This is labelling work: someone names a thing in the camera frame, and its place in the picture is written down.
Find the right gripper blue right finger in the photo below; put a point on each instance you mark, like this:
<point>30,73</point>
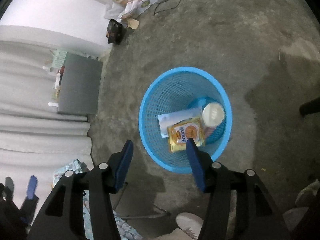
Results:
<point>201,166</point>

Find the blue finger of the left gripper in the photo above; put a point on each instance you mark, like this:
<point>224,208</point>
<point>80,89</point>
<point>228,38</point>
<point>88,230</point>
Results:
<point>9,187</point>
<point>32,185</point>

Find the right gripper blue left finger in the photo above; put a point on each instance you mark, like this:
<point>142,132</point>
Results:
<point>124,159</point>

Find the yellow biscuit packet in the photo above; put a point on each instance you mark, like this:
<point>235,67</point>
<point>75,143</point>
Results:
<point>184,130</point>

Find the white paper cup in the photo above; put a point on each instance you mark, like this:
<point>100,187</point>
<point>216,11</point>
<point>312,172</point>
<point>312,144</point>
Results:
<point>213,114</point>

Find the blue plastic mesh trash basket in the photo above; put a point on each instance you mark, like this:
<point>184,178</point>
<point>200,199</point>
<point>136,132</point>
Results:
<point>179,89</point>

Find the white paper sheet in basket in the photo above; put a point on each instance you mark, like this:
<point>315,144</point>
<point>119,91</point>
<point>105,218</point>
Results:
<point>169,119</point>

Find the grey curtain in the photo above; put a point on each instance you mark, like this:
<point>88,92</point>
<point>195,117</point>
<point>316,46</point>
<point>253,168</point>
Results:
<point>35,139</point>

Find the floral blue tablecloth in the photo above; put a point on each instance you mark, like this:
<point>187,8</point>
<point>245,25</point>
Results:
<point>100,221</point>

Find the white shoe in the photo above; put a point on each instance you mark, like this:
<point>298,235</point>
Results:
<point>190,224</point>

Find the grey cabinet box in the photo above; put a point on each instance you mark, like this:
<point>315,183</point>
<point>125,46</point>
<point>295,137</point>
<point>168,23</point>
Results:
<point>79,90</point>

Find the dark snack box on floor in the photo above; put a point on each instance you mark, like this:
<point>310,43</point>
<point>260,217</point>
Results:
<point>115,32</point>

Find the white plastic bags pile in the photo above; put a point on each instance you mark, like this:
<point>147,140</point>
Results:
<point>132,10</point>

